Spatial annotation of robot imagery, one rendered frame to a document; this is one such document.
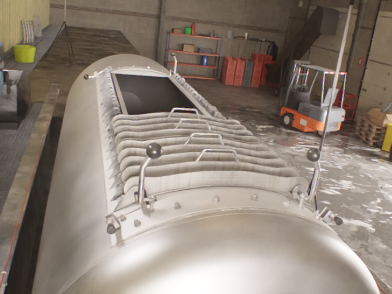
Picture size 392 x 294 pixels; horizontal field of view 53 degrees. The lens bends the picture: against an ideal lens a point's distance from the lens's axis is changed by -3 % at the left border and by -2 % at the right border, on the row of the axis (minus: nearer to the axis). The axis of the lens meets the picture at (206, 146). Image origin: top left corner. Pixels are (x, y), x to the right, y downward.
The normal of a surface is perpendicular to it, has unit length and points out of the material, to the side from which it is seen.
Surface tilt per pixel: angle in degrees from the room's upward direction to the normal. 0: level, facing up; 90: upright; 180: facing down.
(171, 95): 99
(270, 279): 65
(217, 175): 90
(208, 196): 7
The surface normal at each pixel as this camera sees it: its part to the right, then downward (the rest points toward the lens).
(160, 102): -0.06, 0.39
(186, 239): -0.06, -0.73
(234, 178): 0.27, 0.34
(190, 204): -0.09, -0.92
